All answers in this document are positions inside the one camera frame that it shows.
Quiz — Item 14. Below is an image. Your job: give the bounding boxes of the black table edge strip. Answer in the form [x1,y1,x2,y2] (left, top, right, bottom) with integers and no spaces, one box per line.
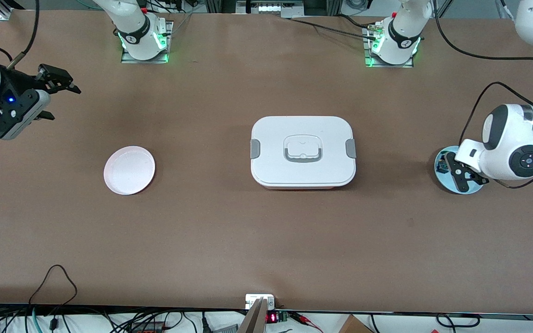
[0,303,533,322]

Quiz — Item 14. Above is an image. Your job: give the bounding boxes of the thin black looped cable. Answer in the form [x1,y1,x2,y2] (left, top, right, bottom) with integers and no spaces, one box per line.
[28,265,78,307]

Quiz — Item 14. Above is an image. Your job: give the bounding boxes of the light blue round plate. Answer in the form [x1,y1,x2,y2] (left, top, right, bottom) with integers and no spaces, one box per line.
[434,146,485,195]

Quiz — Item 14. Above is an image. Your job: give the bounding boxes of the white lunch box grey clips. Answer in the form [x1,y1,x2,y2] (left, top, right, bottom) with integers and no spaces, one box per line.
[250,116,357,190]

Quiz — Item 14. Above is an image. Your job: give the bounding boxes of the black coiled cable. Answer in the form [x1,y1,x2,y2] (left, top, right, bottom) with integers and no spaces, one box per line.
[437,314,481,328]

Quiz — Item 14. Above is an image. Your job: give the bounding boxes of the brown cardboard piece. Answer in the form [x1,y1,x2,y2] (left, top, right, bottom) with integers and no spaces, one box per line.
[338,314,373,333]

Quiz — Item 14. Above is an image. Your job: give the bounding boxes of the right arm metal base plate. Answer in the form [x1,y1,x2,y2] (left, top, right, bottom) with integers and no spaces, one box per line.
[121,21,174,64]

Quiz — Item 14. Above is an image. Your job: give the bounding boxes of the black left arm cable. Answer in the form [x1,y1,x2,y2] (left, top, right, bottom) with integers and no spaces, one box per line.
[433,0,533,189]

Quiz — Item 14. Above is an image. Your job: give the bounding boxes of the pink round plate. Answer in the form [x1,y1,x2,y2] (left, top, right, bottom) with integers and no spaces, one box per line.
[104,146,156,196]

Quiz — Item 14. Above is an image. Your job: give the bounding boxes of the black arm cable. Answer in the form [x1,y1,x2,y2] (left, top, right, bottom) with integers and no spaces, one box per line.
[433,0,533,189]
[0,0,40,70]

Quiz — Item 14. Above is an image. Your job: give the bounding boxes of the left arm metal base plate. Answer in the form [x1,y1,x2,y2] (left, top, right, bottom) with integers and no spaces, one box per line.
[364,25,414,68]

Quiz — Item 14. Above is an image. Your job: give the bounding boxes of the black cable to base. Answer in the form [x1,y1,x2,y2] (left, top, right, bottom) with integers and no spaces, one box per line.
[290,17,378,40]

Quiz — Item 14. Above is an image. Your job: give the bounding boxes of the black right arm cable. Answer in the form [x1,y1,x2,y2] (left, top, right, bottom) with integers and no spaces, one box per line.
[0,0,40,70]

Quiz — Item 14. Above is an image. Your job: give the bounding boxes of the small white box device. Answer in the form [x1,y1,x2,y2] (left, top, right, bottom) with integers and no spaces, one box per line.
[245,294,275,309]

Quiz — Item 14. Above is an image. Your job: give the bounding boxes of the red clip lead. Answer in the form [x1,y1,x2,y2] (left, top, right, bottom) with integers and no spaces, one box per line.
[290,312,325,333]

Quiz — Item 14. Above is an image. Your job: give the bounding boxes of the grey metal bar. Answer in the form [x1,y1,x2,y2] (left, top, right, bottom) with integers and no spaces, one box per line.
[238,298,268,333]

